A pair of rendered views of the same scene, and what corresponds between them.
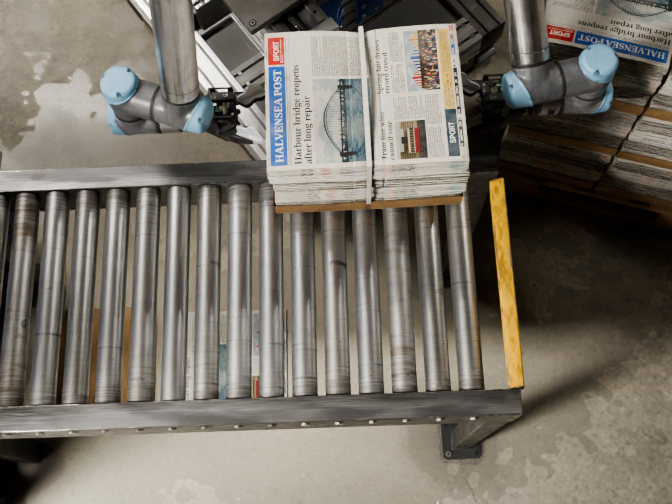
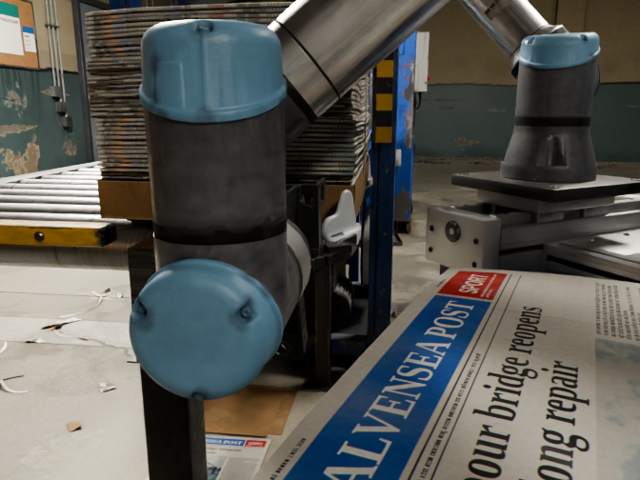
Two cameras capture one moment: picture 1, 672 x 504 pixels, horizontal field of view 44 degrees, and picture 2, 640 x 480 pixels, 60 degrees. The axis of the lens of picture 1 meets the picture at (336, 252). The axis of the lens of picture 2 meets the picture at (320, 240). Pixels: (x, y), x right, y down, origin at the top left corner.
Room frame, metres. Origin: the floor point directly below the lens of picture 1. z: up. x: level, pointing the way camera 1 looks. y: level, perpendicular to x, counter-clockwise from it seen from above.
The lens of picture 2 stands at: (0.86, -0.86, 0.93)
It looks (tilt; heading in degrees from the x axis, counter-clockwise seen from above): 13 degrees down; 93
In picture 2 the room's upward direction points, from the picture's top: straight up
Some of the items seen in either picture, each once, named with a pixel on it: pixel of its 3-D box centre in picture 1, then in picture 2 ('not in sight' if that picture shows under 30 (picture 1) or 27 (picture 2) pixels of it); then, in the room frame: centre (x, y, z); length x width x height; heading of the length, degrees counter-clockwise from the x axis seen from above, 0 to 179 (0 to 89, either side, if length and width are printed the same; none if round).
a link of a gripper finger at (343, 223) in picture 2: (459, 80); (345, 217); (0.86, -0.31, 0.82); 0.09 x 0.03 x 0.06; 58
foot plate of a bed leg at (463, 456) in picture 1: (461, 439); not in sight; (0.17, -0.29, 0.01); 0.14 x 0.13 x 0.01; 175
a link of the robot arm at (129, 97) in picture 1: (132, 95); not in sight; (0.85, 0.37, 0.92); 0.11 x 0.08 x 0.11; 65
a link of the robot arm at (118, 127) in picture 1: (136, 116); not in sight; (0.86, 0.39, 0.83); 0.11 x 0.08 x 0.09; 85
